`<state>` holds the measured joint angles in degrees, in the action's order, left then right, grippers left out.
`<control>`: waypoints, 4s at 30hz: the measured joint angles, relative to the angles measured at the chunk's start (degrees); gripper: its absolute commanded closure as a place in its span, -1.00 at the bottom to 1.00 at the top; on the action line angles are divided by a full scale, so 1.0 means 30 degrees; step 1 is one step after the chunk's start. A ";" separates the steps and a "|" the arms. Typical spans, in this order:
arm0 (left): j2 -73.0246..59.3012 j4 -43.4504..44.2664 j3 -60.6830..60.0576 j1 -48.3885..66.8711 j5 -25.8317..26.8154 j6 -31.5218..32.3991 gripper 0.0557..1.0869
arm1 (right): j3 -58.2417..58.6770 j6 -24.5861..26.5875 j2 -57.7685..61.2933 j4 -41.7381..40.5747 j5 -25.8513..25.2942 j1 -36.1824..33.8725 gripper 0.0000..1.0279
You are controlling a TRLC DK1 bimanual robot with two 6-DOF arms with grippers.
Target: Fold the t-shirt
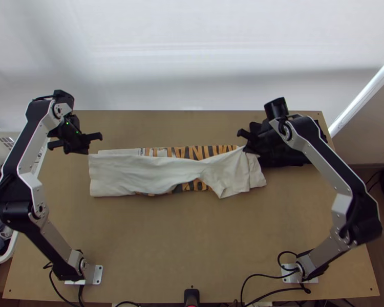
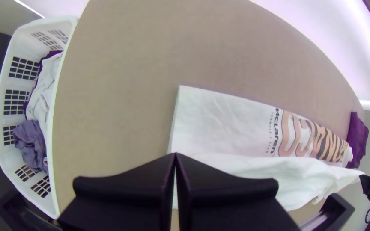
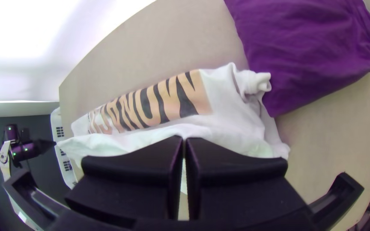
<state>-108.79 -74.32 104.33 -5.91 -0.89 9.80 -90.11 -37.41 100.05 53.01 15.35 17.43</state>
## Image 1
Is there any white laundry basket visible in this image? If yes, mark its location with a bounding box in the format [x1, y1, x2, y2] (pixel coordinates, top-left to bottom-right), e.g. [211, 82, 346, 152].
[0, 128, 24, 265]

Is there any black cable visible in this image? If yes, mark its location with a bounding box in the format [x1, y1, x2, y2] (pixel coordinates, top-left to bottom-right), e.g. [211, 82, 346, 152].
[47, 262, 85, 307]
[239, 273, 311, 307]
[277, 250, 309, 273]

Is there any white t-shirt with orange print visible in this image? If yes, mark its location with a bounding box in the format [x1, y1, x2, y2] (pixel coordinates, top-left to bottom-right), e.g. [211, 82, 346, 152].
[88, 144, 267, 200]

